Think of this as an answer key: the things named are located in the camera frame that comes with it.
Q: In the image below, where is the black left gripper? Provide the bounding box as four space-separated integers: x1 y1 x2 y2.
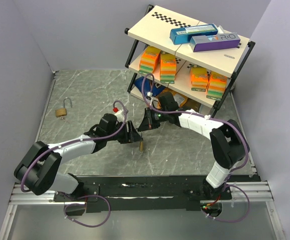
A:
106 120 143 144

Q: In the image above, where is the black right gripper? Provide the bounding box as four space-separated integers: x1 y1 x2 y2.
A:
138 107 169 132

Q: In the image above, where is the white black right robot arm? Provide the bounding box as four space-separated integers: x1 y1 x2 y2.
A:
138 92 250 199

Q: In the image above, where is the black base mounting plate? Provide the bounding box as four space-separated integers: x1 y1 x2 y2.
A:
53 173 235 214

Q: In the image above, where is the blue snack bag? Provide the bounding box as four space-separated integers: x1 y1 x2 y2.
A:
134 76 166 97

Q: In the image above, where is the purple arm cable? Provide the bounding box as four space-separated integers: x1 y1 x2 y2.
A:
141 72 250 181
21 100 129 193

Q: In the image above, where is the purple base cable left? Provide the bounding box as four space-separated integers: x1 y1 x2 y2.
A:
63 194 111 228

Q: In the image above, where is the brass padlock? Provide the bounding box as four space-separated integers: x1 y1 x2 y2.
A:
55 97 73 118
139 132 144 153

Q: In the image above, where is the beige black three-tier shelf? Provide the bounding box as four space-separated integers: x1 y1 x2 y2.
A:
125 5 255 116

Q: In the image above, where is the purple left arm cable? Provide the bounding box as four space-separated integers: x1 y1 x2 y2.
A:
21 100 129 193

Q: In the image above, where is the blue rectangular box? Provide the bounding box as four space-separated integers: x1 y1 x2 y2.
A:
169 24 218 45

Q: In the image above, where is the brown snack bag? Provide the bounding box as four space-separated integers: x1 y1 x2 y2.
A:
185 99 201 113

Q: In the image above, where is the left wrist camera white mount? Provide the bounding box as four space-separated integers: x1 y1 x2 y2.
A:
113 107 127 123

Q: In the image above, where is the orange snack bag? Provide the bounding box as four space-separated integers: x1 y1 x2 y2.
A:
167 88 188 108

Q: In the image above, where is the aluminium rail frame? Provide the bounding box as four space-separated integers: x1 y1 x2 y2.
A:
0 70 285 240

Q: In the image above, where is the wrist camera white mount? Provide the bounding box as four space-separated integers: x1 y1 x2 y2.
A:
113 107 127 123
145 92 160 109

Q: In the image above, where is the orange sponge pack far left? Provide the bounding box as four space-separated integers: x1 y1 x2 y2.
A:
139 46 161 74

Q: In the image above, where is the purple grey R+O box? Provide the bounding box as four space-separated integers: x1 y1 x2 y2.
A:
189 32 240 52

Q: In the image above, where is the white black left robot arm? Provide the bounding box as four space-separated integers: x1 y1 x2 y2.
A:
14 113 143 201

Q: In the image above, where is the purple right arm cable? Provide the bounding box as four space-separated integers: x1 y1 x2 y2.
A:
141 72 250 181

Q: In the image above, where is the orange sponge pack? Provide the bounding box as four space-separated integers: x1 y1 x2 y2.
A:
160 51 177 84
190 65 209 92
139 46 161 74
206 71 228 101

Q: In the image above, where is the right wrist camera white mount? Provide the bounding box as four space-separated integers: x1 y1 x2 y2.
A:
145 92 160 109

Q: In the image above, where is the orange sponge pack far right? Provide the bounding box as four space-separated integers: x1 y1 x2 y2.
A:
206 71 228 101

